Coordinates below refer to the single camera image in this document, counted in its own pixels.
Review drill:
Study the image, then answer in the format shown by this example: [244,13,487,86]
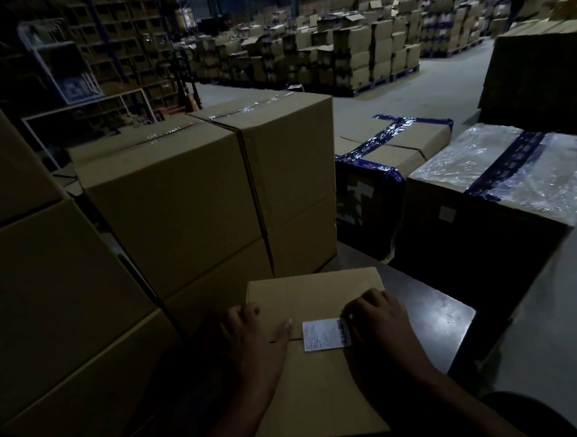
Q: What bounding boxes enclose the person's left hand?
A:
[217,299,299,394]

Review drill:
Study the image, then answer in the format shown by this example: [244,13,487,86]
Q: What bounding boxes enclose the person's right hand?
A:
[339,285,431,378]

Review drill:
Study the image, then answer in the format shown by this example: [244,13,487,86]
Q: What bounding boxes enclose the white shipping label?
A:
[301,317,353,353]

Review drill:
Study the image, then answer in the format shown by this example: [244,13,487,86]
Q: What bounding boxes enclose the small cardboard box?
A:
[240,266,396,437]

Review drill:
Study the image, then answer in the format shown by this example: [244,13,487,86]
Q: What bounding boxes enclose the person's right forearm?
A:
[372,347,533,437]

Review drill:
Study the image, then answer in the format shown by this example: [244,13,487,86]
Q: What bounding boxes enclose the person's left forearm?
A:
[179,374,287,437]

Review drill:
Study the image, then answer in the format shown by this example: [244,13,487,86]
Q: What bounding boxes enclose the plain brown cardboard box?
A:
[158,236,278,336]
[263,192,343,280]

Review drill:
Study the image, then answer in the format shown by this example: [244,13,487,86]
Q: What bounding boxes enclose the blue-taped cardboard box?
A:
[330,109,464,268]

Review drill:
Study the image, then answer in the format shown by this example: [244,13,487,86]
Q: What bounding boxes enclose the clear-taped brown cardboard box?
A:
[64,111,269,307]
[186,87,342,239]

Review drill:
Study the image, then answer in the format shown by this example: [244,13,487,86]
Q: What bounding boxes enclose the plastic-wrapped cardboard box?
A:
[385,116,577,329]

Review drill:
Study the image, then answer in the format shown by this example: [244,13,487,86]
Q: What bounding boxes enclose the large brown cardboard box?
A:
[0,52,70,238]
[0,306,187,437]
[0,192,167,430]

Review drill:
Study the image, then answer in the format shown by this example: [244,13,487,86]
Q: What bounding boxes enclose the pile of palletised cardboard boxes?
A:
[187,0,427,109]

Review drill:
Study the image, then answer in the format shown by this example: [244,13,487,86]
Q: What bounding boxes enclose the wide dark cardboard box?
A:
[471,17,577,145]

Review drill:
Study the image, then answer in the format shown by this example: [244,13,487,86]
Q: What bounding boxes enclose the pile of blue-printed boxes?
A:
[416,0,521,60]

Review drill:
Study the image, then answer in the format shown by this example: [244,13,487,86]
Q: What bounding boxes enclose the warehouse shelving with boxes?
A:
[0,0,202,148]

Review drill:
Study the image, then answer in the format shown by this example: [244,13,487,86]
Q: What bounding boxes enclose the blue and white trolley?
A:
[15,17,103,109]

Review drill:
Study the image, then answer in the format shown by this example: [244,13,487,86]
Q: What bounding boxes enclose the white metal frame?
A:
[20,87,156,172]

